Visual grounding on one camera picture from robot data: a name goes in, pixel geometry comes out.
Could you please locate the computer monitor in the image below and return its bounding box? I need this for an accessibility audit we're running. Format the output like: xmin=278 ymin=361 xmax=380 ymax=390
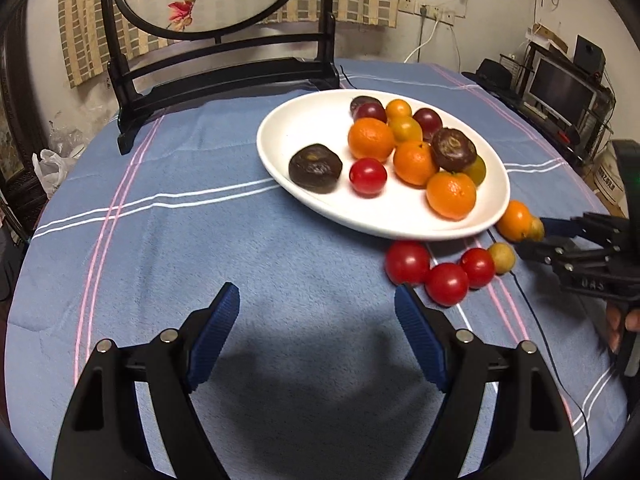
xmin=527 ymin=55 xmax=601 ymax=121

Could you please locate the white power cable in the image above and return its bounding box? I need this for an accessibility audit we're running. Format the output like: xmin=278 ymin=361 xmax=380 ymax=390
xmin=404 ymin=20 xmax=441 ymax=63

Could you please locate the white plastic bag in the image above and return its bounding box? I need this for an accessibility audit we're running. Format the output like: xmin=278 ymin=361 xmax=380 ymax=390
xmin=31 ymin=130 xmax=86 ymax=198

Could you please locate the small dark wrinkled fruit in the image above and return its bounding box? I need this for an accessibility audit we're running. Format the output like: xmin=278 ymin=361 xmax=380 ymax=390
xmin=350 ymin=95 xmax=383 ymax=116

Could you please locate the dark red plum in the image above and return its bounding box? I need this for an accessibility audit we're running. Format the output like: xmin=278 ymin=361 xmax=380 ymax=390
xmin=413 ymin=108 xmax=443 ymax=142
xmin=356 ymin=102 xmax=388 ymax=124

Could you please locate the cardboard box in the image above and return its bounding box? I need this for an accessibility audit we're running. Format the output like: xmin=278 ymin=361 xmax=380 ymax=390
xmin=592 ymin=150 xmax=628 ymax=206

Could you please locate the greenish orange mandarin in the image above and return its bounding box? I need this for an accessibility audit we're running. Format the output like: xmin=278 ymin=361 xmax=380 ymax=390
xmin=462 ymin=155 xmax=487 ymax=187

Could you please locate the smooth orange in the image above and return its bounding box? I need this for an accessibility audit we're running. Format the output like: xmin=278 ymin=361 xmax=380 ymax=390
xmin=385 ymin=99 xmax=413 ymax=121
xmin=496 ymin=200 xmax=533 ymax=242
xmin=388 ymin=116 xmax=424 ymax=145

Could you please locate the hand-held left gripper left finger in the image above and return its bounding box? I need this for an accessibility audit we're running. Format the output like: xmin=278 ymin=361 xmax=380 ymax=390
xmin=51 ymin=282 xmax=241 ymax=480

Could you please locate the round painted table screen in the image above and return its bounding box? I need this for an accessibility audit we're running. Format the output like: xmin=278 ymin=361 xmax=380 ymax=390
xmin=99 ymin=0 xmax=341 ymax=156

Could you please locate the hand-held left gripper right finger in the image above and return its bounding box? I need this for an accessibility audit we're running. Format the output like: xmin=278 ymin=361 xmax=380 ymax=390
xmin=394 ymin=283 xmax=583 ymax=480

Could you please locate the white oval plate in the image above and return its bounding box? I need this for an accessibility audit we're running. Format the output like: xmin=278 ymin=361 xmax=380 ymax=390
xmin=256 ymin=89 xmax=511 ymax=241

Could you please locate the black hat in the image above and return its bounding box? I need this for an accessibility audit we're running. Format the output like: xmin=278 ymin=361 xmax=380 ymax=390
xmin=461 ymin=58 xmax=521 ymax=98

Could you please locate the person's right hand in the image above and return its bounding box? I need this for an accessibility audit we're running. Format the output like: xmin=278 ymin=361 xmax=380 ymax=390
xmin=606 ymin=307 xmax=640 ymax=356

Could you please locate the black speaker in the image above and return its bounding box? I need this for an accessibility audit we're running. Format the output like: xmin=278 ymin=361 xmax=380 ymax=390
xmin=572 ymin=35 xmax=607 ymax=78

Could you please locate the wrinkled brown passion fruit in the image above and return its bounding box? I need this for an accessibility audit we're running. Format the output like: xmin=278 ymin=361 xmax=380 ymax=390
xmin=288 ymin=143 xmax=344 ymax=194
xmin=430 ymin=127 xmax=478 ymax=172

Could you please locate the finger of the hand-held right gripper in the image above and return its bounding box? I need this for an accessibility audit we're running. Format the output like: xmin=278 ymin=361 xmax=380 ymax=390
xmin=540 ymin=212 xmax=631 ymax=248
xmin=515 ymin=237 xmax=618 ymax=281

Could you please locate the black cable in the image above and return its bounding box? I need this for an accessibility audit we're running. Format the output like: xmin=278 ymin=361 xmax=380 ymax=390
xmin=337 ymin=64 xmax=363 ymax=92
xmin=512 ymin=272 xmax=593 ymax=461

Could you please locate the white power strip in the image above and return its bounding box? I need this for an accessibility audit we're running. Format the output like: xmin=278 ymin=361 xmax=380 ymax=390
xmin=400 ymin=0 xmax=456 ymax=26

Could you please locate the blue striped tablecloth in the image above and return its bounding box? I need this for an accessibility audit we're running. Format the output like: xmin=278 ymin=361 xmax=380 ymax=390
xmin=2 ymin=57 xmax=631 ymax=480

